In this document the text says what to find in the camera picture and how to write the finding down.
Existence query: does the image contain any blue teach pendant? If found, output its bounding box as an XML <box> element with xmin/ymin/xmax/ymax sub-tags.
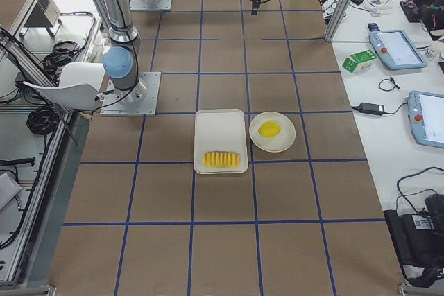
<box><xmin>368</xmin><ymin>30</ymin><xmax>427</xmax><ymax>70</ymax></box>
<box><xmin>407</xmin><ymin>91</ymin><xmax>443</xmax><ymax>148</ymax></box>

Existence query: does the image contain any green white carton box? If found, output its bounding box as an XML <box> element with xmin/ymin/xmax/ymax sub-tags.
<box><xmin>342</xmin><ymin>50</ymin><xmax>377</xmax><ymax>73</ymax></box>

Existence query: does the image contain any white plastic chair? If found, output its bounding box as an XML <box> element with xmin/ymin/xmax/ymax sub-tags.
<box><xmin>24</xmin><ymin>62</ymin><xmax>105</xmax><ymax>110</ymax></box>

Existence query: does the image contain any lower blue teach pendant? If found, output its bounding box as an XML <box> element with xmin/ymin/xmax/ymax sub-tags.
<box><xmin>407</xmin><ymin>91</ymin><xmax>443</xmax><ymax>148</ymax></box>

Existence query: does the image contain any white round plate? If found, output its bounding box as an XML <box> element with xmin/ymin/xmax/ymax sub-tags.
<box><xmin>249</xmin><ymin>112</ymin><xmax>296</xmax><ymax>153</ymax></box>

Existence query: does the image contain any black equipment case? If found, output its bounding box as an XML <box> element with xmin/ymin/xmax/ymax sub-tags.
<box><xmin>384</xmin><ymin>194</ymin><xmax>443</xmax><ymax>288</ymax></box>

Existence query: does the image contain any sliced yellow pineapple toy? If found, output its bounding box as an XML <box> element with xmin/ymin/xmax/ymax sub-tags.
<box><xmin>203</xmin><ymin>151</ymin><xmax>240</xmax><ymax>168</ymax></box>

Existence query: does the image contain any white rectangular tray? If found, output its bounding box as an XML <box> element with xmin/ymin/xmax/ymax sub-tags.
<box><xmin>194</xmin><ymin>109</ymin><xmax>248</xmax><ymax>175</ymax></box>

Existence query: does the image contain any black cable bundle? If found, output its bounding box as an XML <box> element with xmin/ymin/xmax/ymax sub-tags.
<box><xmin>26</xmin><ymin>105</ymin><xmax>62</xmax><ymax>137</ymax></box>

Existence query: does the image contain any black power adapter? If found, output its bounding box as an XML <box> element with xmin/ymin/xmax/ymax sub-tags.
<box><xmin>359</xmin><ymin>102</ymin><xmax>385</xmax><ymax>116</ymax></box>

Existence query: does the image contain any grey metal box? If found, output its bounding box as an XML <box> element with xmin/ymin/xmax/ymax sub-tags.
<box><xmin>19</xmin><ymin>0</ymin><xmax>61</xmax><ymax>38</ymax></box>

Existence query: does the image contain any yellow lemon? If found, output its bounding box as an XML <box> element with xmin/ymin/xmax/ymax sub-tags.
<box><xmin>257</xmin><ymin>121</ymin><xmax>281</xmax><ymax>138</ymax></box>

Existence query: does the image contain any upper blue teach pendant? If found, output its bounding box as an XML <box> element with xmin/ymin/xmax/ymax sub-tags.
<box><xmin>368</xmin><ymin>30</ymin><xmax>427</xmax><ymax>70</ymax></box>

